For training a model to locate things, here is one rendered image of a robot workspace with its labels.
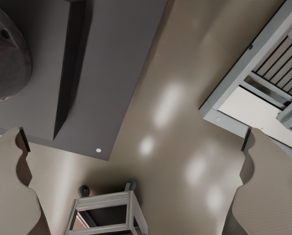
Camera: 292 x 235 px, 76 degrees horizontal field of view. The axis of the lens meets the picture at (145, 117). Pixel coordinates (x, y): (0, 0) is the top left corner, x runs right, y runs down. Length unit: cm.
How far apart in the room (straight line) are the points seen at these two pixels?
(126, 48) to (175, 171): 85
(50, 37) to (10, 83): 10
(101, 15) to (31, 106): 24
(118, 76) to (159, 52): 32
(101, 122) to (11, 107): 21
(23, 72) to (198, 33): 59
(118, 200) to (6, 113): 77
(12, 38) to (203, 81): 67
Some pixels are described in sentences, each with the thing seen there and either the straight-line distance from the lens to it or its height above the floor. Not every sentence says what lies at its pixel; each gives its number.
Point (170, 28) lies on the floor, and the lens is 75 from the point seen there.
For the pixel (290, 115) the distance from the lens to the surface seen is 93.
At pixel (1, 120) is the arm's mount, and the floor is 39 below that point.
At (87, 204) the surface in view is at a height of 14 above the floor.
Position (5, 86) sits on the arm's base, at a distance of 39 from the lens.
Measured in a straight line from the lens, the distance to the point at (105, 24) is 45.
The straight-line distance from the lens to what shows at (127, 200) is 109.
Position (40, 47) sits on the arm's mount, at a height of 40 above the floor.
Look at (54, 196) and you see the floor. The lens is 145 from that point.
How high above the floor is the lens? 74
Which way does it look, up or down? 56 degrees down
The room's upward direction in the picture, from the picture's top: 178 degrees clockwise
